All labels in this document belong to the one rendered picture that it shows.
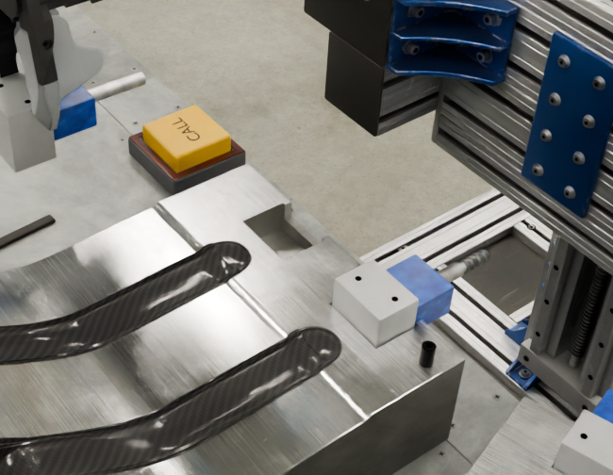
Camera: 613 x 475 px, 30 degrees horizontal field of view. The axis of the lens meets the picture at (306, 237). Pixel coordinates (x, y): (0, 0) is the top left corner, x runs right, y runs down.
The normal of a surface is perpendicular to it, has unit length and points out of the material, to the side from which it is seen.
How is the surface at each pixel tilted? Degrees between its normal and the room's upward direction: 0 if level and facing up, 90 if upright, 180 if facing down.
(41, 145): 90
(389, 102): 90
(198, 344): 3
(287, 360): 7
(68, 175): 0
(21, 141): 90
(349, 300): 90
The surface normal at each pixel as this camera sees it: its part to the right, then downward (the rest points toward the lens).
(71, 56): 0.61, 0.41
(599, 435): 0.05, -0.74
